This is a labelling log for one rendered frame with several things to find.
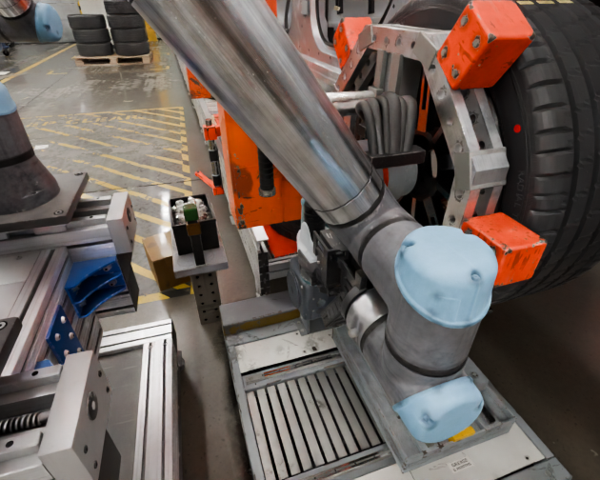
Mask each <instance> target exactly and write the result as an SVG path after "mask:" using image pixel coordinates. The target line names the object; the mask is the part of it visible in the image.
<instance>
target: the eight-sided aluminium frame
mask: <svg viewBox="0 0 600 480"><path fill-rule="evenodd" d="M450 32H451V30H433V29H425V28H417V27H410V26H402V25H400V24H370V25H365V27H364V28H363V30H362V31H361V32H360V33H359V34H358V40H357V42H356V44H355V45H354V47H353V49H352V51H351V53H350V56H349V58H348V60H347V62H346V64H345V66H344V68H343V69H342V71H341V73H340V75H339V77H338V79H337V81H336V83H335V84H333V87H332V91H331V92H342V91H359V90H365V88H366V87H367V85H368V84H369V82H370V80H371V79H372V77H373V75H374V74H375V65H376V55H377V50H378V49H381V50H386V52H387V53H391V54H393V53H394V52H397V53H401V54H403V57H407V58H410V59H414V60H418V61H420V62H421V63H422V65H423V69H424V72H425V74H426V77H427V80H428V84H429V87H430V92H431V95H432V99H433V102H434V105H435V107H436V110H437V114H438V117H439V120H440V123H441V126H442V130H443V132H444V135H445V138H446V141H447V145H448V148H449V151H450V156H451V160H452V163H453V165H454V178H453V182H452V186H451V190H450V197H449V201H448V204H447V208H446V212H445V215H444V219H443V223H442V226H447V227H453V228H457V229H461V228H462V224H463V221H464V220H465V219H468V218H472V217H477V216H482V215H487V214H493V213H494V210H495V207H496V204H497V201H498V198H499V196H500V193H501V190H502V188H503V186H504V185H506V184H507V173H508V170H509V167H510V165H509V162H508V159H507V148H506V147H503V145H502V142H501V139H500V136H499V133H498V130H497V128H496V125H495V122H494V120H493V117H492V114H491V111H490V106H489V103H488V100H487V97H486V94H485V92H484V89H483V88H479V89H467V90H453V89H452V88H451V86H450V83H449V81H448V79H447V77H446V75H445V73H444V72H443V70H442V68H441V66H440V64H439V62H438V60H437V58H436V54H437V52H438V51H439V50H440V48H441V47H442V45H443V43H444V42H445V40H446V39H447V37H448V35H449V34H450ZM356 116H357V114H355V115H349V116H344V121H345V123H346V124H347V126H348V128H349V129H350V131H351V133H352V134H353V136H354V137H355V128H356Z"/></svg>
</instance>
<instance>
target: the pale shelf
mask: <svg viewBox="0 0 600 480"><path fill-rule="evenodd" d="M216 228H217V233H218V240H219V247H220V248H216V249H211V250H203V252H204V257H205V260H206V266H203V267H198V268H196V267H195V260H194V255H193V253H188V254H183V255H178V250H177V247H176V243H175V239H174V234H173V230H172V228H171V224H170V231H171V245H172V260H173V272H174V276H175V278H176V279H177V278H182V277H187V276H192V275H197V274H202V273H207V272H212V271H217V270H225V269H228V268H229V265H228V260H227V256H226V253H225V250H224V246H223V242H222V239H221V235H220V231H219V229H218V225H217V221H216Z"/></svg>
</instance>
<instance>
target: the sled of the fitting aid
mask: <svg viewBox="0 0 600 480"><path fill-rule="evenodd" d="M332 339H333V341H334V343H335V345H336V347H337V348H338V350H339V352H340V354H341V356H342V358H343V360H344V361H345V363H346V365H347V367H348V369H349V371H350V374H351V376H352V378H353V380H354V382H355V384H356V386H357V388H358V389H359V390H360V392H361V394H362V396H363V398H364V400H365V402H366V404H367V406H368V408H369V410H370V413H371V415H372V417H373V419H374V420H375V422H376V424H377V426H378V428H379V429H380V431H381V433H382V435H383V437H384V439H385V441H386V443H387V445H388V447H389V448H390V451H391V453H392V455H393V457H394V459H395V461H396V463H397V465H398V467H399V469H400V471H402V473H406V472H408V471H411V470H415V469H417V468H420V467H423V466H425V465H427V464H429V463H432V462H434V461H437V460H439V459H442V458H445V457H447V456H450V455H452V454H455V453H456V452H459V451H461V450H466V449H468V448H471V447H473V446H476V445H478V444H481V443H483V442H486V441H489V440H491V439H493V438H495V437H498V436H500V435H503V434H505V433H508V432H509V431H510V429H511V427H512V425H513V424H514V422H515V420H516V419H517V418H516V417H515V416H514V415H513V413H512V412H511V411H510V410H509V409H508V407H507V406H506V405H505V404H504V403H503V401H502V400H501V399H500V398H499V397H498V396H497V394H496V393H495V392H494V391H493V390H492V389H491V387H490V386H489V385H487V386H486V388H485V389H484V390H480V392H481V394H482V398H483V401H484V405H483V408H482V410H481V412H480V414H479V415H478V417H477V418H476V419H475V420H474V421H473V422H472V423H471V424H470V425H469V426H468V427H467V428H465V429H464V430H462V431H461V432H459V433H457V434H456V435H454V436H452V437H451V438H449V439H446V440H443V441H440V442H436V443H424V442H421V441H419V440H417V439H415V438H414V437H413V436H412V435H411V433H410V431H409V430H408V428H407V427H406V425H405V423H404V422H403V420H402V419H401V418H400V419H398V418H397V416H396V414H395V413H394V411H393V409H392V407H391V406H390V403H389V401H388V400H387V398H386V396H385V395H384V393H383V392H382V390H381V389H380V387H379V385H378V383H377V382H376V380H375V378H374V376H373V375H372V373H371V371H370V369H369V367H368V365H367V363H366V362H365V360H364V358H363V356H362V355H361V353H360V351H359V349H358V348H357V347H356V345H355V343H354V342H353V340H352V338H350V336H349V332H348V330H347V329H346V327H345V325H344V326H342V327H336V328H334V327H332Z"/></svg>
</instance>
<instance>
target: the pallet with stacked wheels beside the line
mask: <svg viewBox="0 0 600 480"><path fill-rule="evenodd" d="M103 3H104V7H105V11H106V14H107V15H106V17H107V20H108V24H109V27H110V31H109V29H107V23H106V20H105V16H104V14H99V13H85V14H68V15H67V18H68V20H69V23H70V28H71V29H72V33H73V37H74V39H75V42H76V47H77V49H78V52H79V56H77V57H75V58H74V59H75V64H76V67H78V66H106V65H131V64H151V61H152V59H153V53H152V51H150V49H149V43H148V41H146V40H147V36H146V33H145V29H144V28H143V27H144V23H143V19H142V16H141V15H140V14H139V13H138V12H137V10H136V9H135V8H134V7H133V6H132V5H131V4H130V3H129V1H128V0H104V1H103ZM110 33H111V34H110ZM110 36H111V38H112V41H113V42H114V43H113V44H114V46H115V51H116V52H114V50H113V46H112V42H111V38H110ZM125 57H136V58H125ZM95 58H108V59H95ZM140 59H141V60H140ZM118 62H127V63H118ZM90 63H101V64H90Z"/></svg>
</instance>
